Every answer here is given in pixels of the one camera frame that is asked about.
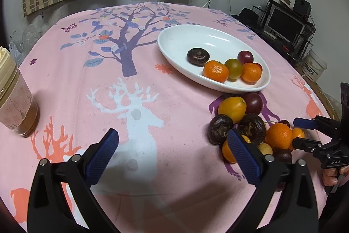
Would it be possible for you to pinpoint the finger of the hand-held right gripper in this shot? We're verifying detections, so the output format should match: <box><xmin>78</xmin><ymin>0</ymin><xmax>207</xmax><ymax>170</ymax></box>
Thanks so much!
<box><xmin>293</xmin><ymin>115</ymin><xmax>328</xmax><ymax>132</ymax></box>
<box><xmin>291</xmin><ymin>137</ymin><xmax>324</xmax><ymax>154</ymax></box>

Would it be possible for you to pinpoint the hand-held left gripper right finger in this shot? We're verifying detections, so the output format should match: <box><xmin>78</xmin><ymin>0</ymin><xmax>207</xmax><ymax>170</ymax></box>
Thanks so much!
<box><xmin>227</xmin><ymin>129</ymin><xmax>319</xmax><ymax>233</ymax></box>

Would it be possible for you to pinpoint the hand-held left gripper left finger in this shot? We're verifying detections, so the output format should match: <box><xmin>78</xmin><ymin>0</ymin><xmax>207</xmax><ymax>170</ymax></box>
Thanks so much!
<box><xmin>27</xmin><ymin>128</ymin><xmax>120</xmax><ymax>233</ymax></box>

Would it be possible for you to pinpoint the small orange mandarin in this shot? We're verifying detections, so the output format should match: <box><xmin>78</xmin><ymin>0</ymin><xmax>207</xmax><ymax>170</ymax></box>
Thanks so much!
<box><xmin>290</xmin><ymin>128</ymin><xmax>305</xmax><ymax>150</ymax></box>

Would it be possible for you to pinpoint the white oval plate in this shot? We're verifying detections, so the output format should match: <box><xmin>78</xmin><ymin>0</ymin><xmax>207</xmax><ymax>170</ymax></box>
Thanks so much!
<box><xmin>157</xmin><ymin>25</ymin><xmax>271</xmax><ymax>94</ymax></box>

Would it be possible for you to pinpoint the person's right hand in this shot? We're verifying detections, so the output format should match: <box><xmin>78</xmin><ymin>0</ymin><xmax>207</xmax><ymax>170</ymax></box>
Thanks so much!
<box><xmin>323</xmin><ymin>166</ymin><xmax>349</xmax><ymax>188</ymax></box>

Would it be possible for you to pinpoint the small tan longan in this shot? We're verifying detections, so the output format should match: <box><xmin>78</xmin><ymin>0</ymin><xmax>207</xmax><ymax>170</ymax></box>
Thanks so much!
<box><xmin>256</xmin><ymin>143</ymin><xmax>273</xmax><ymax>156</ymax></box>

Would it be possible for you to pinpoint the yellow-orange oval fruit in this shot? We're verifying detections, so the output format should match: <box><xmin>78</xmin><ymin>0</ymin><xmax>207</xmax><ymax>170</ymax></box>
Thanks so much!
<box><xmin>218</xmin><ymin>97</ymin><xmax>247</xmax><ymax>124</ymax></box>

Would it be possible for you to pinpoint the purple plum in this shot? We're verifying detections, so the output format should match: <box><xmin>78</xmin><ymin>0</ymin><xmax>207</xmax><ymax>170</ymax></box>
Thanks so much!
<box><xmin>237</xmin><ymin>50</ymin><xmax>255</xmax><ymax>65</ymax></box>
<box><xmin>243</xmin><ymin>92</ymin><xmax>263</xmax><ymax>115</ymax></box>

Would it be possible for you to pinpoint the white plastic bucket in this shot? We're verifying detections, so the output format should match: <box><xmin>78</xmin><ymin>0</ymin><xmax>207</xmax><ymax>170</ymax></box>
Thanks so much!
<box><xmin>304</xmin><ymin>50</ymin><xmax>328</xmax><ymax>83</ymax></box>

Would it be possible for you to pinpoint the pink printed tablecloth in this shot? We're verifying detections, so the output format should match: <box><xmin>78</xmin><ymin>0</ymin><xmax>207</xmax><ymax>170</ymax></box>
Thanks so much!
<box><xmin>0</xmin><ymin>1</ymin><xmax>339</xmax><ymax>233</ymax></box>

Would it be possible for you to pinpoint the black metal rack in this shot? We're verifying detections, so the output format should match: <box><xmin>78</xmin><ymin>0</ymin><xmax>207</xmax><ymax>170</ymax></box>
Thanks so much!
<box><xmin>252</xmin><ymin>0</ymin><xmax>317</xmax><ymax>59</ymax></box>

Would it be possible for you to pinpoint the green-red plum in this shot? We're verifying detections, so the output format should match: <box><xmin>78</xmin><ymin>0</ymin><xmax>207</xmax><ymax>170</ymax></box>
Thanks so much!
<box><xmin>224</xmin><ymin>58</ymin><xmax>244</xmax><ymax>81</ymax></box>

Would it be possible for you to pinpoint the glass jar with cream lid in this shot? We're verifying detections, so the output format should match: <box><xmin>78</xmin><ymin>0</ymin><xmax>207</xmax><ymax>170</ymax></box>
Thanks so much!
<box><xmin>0</xmin><ymin>46</ymin><xmax>40</xmax><ymax>138</ymax></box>

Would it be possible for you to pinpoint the black computer monitor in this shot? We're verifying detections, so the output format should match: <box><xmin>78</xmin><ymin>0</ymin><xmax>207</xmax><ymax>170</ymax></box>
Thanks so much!
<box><xmin>266</xmin><ymin>8</ymin><xmax>306</xmax><ymax>41</ymax></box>

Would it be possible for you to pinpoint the black speaker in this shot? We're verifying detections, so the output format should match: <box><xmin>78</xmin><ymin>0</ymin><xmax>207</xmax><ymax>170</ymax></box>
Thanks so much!
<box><xmin>293</xmin><ymin>0</ymin><xmax>312</xmax><ymax>18</ymax></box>

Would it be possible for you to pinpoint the clear plastic bag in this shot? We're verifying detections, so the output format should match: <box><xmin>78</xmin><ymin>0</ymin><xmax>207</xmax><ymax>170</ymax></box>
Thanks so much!
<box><xmin>8</xmin><ymin>24</ymin><xmax>41</xmax><ymax>64</ymax></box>

